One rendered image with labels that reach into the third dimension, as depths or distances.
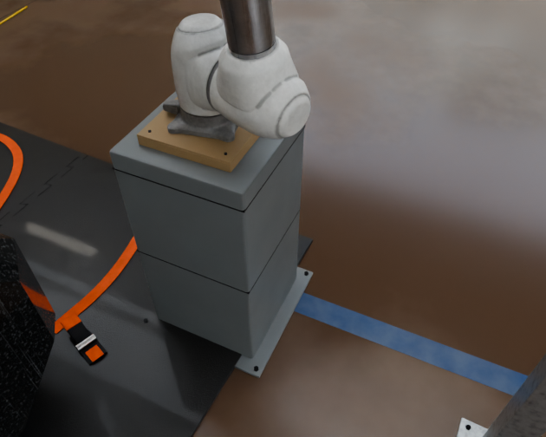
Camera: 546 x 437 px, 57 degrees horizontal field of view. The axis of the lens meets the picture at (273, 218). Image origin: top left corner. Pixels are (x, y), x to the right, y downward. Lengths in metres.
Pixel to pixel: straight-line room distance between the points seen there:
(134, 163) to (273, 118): 0.44
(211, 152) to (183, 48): 0.25
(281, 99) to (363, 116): 1.87
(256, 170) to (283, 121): 0.23
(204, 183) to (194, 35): 0.34
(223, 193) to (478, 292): 1.24
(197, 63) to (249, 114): 0.19
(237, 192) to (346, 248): 1.03
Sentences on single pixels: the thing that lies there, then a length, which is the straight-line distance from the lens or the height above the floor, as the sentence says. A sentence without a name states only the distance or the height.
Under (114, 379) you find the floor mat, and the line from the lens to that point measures 1.87.
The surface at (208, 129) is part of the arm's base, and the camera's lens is 1.32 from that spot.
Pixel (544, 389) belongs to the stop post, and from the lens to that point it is 1.35.
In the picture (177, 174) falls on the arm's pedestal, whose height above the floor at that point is 0.79.
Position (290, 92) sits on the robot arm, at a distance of 1.08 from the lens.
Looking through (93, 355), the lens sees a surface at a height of 0.03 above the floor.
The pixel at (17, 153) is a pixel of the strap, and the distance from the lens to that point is 2.88.
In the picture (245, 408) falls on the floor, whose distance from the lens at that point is 1.77.
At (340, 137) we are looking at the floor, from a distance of 2.74.
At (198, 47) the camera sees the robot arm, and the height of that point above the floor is 1.08.
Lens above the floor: 1.62
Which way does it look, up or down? 46 degrees down
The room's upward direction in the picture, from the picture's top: straight up
